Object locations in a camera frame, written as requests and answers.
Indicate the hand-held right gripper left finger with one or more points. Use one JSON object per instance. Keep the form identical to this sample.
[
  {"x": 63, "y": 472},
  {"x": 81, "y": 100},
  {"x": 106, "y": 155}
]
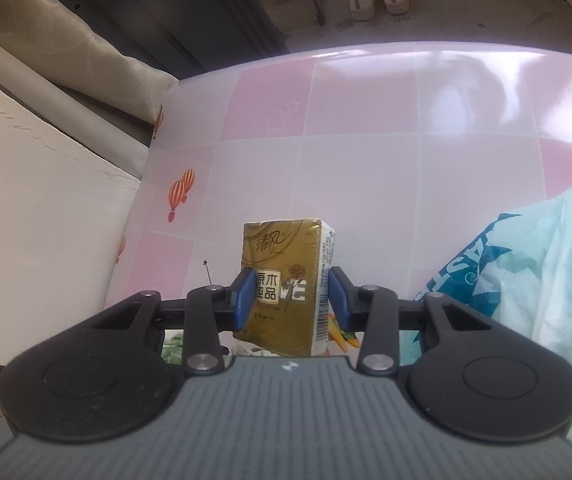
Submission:
[{"x": 246, "y": 301}]

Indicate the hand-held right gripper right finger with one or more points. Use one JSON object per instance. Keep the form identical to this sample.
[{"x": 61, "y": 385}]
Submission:
[{"x": 338, "y": 301}]

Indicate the gold tissue pack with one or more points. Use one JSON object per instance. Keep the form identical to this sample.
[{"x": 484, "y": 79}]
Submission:
[{"x": 281, "y": 260}]

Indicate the pink checkered tablecloth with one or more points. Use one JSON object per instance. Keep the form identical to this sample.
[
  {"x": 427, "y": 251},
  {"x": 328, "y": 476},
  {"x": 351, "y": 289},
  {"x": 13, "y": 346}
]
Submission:
[{"x": 365, "y": 170}]

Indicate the light green plastic bag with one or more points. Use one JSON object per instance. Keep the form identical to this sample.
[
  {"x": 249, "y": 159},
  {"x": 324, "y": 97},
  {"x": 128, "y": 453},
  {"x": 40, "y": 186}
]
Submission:
[{"x": 540, "y": 260}]

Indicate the beige cushion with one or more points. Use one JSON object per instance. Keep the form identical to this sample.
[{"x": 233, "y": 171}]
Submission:
[{"x": 66, "y": 50}]

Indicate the dark cabinet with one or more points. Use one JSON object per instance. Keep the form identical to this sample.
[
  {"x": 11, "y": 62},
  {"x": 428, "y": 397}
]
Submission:
[{"x": 166, "y": 0}]

